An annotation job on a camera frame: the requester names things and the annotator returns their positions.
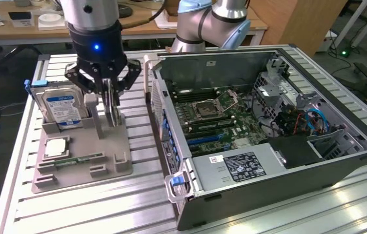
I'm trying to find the white desk frame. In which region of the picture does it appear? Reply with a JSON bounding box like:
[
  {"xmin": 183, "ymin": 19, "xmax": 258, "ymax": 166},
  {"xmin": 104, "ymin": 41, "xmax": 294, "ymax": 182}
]
[{"xmin": 332, "ymin": 0, "xmax": 367, "ymax": 67}]

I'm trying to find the metal socket cover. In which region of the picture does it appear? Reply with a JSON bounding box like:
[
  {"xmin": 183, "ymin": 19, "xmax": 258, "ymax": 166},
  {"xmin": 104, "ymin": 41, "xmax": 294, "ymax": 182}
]
[{"xmin": 218, "ymin": 89, "xmax": 240, "ymax": 110}]

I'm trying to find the hard disk in blue caddy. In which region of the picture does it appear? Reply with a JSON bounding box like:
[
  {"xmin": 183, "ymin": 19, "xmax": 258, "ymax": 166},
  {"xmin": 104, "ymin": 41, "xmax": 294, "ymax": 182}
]
[{"xmin": 24, "ymin": 79, "xmax": 89, "ymax": 130}]

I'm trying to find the white paper stack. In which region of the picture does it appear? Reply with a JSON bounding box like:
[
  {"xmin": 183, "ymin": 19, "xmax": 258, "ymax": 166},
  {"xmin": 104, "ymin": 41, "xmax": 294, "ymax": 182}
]
[{"xmin": 152, "ymin": 11, "xmax": 180, "ymax": 30}]

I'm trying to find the wooden desk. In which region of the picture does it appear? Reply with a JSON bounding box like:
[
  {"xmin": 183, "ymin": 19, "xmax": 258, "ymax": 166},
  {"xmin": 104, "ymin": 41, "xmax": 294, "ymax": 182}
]
[{"xmin": 0, "ymin": 0, "xmax": 268, "ymax": 47}]

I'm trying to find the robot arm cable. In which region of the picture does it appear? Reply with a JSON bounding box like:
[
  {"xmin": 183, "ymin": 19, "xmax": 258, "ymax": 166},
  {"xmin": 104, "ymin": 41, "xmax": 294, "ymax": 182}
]
[{"xmin": 120, "ymin": 0, "xmax": 168, "ymax": 29}]

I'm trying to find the red wire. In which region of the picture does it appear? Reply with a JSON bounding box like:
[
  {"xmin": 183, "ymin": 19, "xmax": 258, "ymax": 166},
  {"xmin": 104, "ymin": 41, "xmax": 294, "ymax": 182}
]
[{"xmin": 292, "ymin": 113, "xmax": 302, "ymax": 134}]

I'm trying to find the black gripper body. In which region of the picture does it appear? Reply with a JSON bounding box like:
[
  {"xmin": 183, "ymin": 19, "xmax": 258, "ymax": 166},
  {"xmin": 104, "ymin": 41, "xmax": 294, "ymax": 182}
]
[{"xmin": 68, "ymin": 20, "xmax": 129, "ymax": 94}]

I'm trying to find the blue wire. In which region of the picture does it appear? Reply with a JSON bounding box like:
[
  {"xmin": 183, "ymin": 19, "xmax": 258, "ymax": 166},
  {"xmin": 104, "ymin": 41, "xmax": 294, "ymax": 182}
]
[{"xmin": 304, "ymin": 109, "xmax": 331, "ymax": 135}]

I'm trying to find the blue expansion slot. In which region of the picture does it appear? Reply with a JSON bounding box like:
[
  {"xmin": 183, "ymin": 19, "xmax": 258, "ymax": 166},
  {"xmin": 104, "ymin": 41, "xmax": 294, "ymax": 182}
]
[{"xmin": 184, "ymin": 133, "xmax": 226, "ymax": 147}]

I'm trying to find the wooden cabinet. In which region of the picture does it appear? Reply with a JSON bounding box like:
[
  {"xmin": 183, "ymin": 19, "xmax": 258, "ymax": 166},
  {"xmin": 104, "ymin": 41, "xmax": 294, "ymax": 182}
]
[{"xmin": 250, "ymin": 0, "xmax": 348, "ymax": 56}]

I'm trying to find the black wire bundle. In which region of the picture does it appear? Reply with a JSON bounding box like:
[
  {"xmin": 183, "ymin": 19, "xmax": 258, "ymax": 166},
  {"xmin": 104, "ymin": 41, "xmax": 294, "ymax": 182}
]
[{"xmin": 274, "ymin": 111, "xmax": 298, "ymax": 135}]

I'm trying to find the grey power supply unit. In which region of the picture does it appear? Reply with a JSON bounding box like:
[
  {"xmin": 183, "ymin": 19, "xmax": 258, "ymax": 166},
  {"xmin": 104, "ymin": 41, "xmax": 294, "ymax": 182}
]
[{"xmin": 190, "ymin": 142, "xmax": 294, "ymax": 192}]

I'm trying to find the low-profile graphics card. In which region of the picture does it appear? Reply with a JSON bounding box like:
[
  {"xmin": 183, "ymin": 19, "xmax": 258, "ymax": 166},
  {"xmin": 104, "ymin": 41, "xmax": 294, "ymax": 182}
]
[{"xmin": 103, "ymin": 78, "xmax": 123, "ymax": 128}]

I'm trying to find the black round lamp base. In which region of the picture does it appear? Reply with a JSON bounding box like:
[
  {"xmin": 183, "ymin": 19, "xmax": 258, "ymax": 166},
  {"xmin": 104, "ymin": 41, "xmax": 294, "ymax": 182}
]
[{"xmin": 117, "ymin": 3, "xmax": 135, "ymax": 19}]

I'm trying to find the silver drive cage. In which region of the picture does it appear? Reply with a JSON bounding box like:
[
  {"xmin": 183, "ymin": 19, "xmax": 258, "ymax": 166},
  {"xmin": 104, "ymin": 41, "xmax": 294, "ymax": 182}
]
[{"xmin": 251, "ymin": 70, "xmax": 302, "ymax": 122}]

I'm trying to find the silver CPU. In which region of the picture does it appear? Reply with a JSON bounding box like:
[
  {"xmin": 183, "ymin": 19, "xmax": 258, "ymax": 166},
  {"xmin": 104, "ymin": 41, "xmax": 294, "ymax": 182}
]
[{"xmin": 45, "ymin": 139, "xmax": 68, "ymax": 157}]

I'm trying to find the green RAM stick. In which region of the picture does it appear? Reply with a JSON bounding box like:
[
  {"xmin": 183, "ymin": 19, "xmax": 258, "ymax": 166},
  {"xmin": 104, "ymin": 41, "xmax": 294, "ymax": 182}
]
[{"xmin": 55, "ymin": 156, "xmax": 92, "ymax": 168}]

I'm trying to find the white box with black top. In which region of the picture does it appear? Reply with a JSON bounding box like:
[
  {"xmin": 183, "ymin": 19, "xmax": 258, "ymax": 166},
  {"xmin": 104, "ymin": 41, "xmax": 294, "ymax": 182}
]
[{"xmin": 7, "ymin": 11, "xmax": 36, "ymax": 28}]

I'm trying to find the black open PC case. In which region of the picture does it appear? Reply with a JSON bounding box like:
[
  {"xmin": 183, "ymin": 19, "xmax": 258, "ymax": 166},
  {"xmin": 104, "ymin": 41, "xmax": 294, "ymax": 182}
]
[{"xmin": 143, "ymin": 47, "xmax": 367, "ymax": 232}]

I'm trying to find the blue card retainer bar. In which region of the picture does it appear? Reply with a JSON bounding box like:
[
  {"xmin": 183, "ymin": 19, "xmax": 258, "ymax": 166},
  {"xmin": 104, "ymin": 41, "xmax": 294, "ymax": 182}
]
[{"xmin": 160, "ymin": 108, "xmax": 180, "ymax": 168}]

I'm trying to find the silver disk bay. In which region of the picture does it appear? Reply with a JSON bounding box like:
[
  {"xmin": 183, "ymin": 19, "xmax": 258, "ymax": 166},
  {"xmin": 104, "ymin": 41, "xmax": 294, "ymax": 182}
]
[{"xmin": 307, "ymin": 128, "xmax": 366, "ymax": 160}]

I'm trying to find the CPU socket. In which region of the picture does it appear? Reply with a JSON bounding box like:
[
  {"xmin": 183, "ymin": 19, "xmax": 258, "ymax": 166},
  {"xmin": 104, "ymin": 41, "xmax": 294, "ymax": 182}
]
[{"xmin": 191, "ymin": 98, "xmax": 226, "ymax": 120}]

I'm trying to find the installed black RAM stick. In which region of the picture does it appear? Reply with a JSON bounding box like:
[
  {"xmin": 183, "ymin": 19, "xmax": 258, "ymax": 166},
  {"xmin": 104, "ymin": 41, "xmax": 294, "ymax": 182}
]
[{"xmin": 184, "ymin": 117, "xmax": 236, "ymax": 130}]

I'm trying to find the grey parts rack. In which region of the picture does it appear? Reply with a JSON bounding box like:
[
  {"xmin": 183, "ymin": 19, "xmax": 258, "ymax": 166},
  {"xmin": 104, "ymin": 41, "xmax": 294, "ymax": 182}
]
[{"xmin": 32, "ymin": 94, "xmax": 135, "ymax": 195}]

